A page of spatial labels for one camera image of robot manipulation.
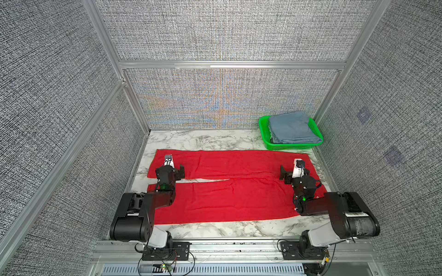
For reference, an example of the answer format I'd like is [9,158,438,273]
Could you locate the red long pants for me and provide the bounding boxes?
[147,149,319,225]

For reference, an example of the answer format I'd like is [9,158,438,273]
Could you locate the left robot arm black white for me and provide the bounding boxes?
[109,165,185,249]

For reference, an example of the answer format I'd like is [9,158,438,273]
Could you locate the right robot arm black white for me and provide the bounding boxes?
[279,160,381,253]

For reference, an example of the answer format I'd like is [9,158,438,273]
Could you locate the folded grey-blue cloth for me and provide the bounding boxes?
[269,111,322,144]

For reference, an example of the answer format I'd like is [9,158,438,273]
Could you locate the green plastic basket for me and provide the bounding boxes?
[259,116,323,151]

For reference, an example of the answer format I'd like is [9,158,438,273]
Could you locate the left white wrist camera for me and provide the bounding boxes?
[163,155,174,167]

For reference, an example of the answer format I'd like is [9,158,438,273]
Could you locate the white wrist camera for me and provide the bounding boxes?
[163,155,174,167]
[292,159,305,178]

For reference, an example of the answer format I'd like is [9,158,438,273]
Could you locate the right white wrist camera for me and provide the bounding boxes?
[292,159,305,178]

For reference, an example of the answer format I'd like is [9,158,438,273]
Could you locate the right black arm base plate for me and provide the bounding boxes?
[277,240,329,261]

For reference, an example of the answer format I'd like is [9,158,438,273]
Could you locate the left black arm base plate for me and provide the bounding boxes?
[142,241,191,261]

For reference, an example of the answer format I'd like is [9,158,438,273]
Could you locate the aluminium front rail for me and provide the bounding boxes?
[90,238,379,263]

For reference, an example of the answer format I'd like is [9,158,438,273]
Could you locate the white slotted cable duct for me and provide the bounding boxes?
[101,263,306,276]

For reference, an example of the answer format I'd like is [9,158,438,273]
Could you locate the aluminium cage frame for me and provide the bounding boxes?
[1,1,389,269]

